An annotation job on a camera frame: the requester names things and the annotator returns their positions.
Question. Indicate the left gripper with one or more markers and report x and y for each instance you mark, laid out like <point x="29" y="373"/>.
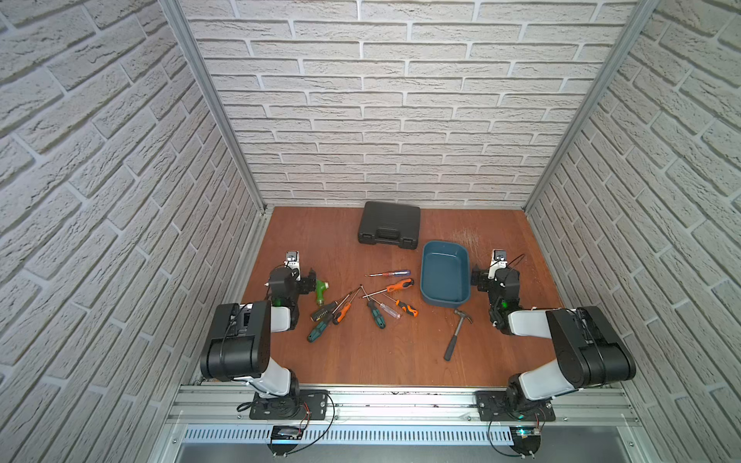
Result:
<point x="310" y="281"/>

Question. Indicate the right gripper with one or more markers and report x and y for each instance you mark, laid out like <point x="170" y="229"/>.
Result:
<point x="483" y="285"/>

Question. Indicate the black yellow screwdriver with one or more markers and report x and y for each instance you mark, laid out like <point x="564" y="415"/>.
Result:
<point x="327" y="310"/>

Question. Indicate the green black screwdriver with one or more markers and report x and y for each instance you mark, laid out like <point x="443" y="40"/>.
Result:
<point x="375" y="310"/>
<point x="317" y="332"/>

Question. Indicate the orange slim screwdriver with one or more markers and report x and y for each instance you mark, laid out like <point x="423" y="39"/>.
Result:
<point x="341" y="312"/>

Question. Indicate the orange black curved screwdriver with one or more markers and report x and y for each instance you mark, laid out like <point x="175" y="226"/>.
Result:
<point x="407" y="308"/>

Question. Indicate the clear handle screwdriver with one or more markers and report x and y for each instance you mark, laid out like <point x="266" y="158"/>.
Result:
<point x="390" y="311"/>

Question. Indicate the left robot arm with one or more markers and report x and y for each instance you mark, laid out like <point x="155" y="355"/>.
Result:
<point x="237" y="347"/>

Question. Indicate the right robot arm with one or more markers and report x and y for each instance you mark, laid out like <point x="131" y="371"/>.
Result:
<point x="588" y="350"/>

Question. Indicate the teal storage box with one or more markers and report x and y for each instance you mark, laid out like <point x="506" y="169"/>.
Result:
<point x="445" y="274"/>

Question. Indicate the orange black long screwdriver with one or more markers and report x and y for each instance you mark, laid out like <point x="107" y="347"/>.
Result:
<point x="399" y="286"/>

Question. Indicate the blue red screwdriver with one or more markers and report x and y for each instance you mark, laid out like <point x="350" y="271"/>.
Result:
<point x="395" y="273"/>

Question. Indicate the green pipe fitting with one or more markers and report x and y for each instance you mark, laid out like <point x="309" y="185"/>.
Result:
<point x="320" y="288"/>

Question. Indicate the black plastic tool case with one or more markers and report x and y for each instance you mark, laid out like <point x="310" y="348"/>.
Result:
<point x="389" y="223"/>

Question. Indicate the left controller board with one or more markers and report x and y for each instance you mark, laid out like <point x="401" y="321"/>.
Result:
<point x="286" y="433"/>

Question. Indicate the controller board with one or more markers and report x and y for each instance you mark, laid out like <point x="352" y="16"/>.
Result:
<point x="286" y="433"/>
<point x="523" y="437"/>

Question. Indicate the right controller board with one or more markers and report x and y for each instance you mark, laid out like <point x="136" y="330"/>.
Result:
<point x="523" y="437"/>

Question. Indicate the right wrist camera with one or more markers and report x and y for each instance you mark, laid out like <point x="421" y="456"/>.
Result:
<point x="499" y="259"/>

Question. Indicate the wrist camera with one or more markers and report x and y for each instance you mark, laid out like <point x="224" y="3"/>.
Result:
<point x="499" y="259"/>
<point x="292" y="260"/>

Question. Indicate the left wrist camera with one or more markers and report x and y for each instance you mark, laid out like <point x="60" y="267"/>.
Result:
<point x="292" y="260"/>

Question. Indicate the claw hammer black handle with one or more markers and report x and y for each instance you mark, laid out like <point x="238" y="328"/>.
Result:
<point x="463" y="316"/>

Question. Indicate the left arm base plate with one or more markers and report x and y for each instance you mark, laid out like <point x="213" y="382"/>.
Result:
<point x="307" y="405"/>

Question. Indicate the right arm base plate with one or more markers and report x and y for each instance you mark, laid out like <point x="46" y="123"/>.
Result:
<point x="502" y="405"/>

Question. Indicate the aluminium frame rail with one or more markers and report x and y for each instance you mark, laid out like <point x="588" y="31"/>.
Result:
<point x="217" y="404"/>

